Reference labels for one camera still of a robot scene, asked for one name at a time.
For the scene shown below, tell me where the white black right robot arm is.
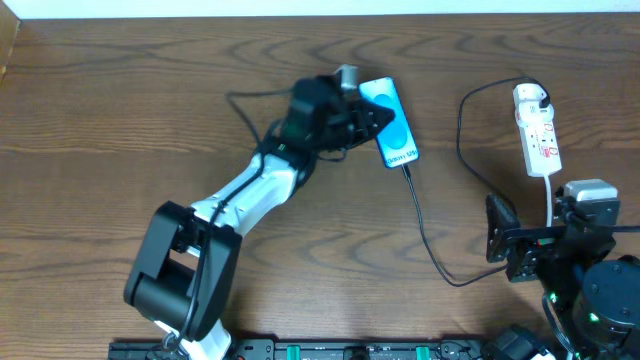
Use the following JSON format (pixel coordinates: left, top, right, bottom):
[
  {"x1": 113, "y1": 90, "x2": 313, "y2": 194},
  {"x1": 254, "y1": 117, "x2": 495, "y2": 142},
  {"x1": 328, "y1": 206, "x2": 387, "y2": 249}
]
[{"x1": 486, "y1": 194, "x2": 639, "y2": 359}]

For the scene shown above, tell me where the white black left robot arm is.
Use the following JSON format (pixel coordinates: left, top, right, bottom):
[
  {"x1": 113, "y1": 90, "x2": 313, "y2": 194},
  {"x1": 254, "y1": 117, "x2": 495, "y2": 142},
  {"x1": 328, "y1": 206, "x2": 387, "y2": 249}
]
[{"x1": 123, "y1": 72, "x2": 395, "y2": 359}]

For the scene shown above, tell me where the white power strip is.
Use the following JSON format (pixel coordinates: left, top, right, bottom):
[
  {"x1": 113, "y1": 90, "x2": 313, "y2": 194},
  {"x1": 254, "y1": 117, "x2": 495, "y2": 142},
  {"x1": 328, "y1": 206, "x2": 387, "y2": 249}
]
[{"x1": 517, "y1": 117, "x2": 562, "y2": 178}]

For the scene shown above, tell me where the blue smartphone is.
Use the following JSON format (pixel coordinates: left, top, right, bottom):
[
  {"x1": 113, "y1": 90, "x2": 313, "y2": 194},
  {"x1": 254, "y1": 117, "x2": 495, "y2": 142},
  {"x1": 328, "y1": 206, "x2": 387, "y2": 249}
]
[{"x1": 359, "y1": 77, "x2": 420, "y2": 169}]

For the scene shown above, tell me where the white USB charger adapter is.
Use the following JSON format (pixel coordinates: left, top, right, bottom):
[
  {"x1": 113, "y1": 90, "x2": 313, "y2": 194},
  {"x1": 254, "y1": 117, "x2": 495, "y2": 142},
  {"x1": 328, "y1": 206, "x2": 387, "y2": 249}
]
[{"x1": 513, "y1": 83, "x2": 554, "y2": 128}]

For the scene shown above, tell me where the black USB charging cable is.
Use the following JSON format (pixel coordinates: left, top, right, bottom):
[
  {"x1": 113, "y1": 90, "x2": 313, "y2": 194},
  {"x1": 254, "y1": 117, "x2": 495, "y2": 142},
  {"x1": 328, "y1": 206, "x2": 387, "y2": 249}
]
[{"x1": 400, "y1": 75, "x2": 552, "y2": 289}]

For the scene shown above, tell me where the white power strip cord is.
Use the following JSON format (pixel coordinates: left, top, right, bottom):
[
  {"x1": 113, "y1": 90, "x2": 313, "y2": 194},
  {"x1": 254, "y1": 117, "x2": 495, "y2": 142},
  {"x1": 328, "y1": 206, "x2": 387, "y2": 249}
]
[{"x1": 542, "y1": 174, "x2": 555, "y2": 228}]

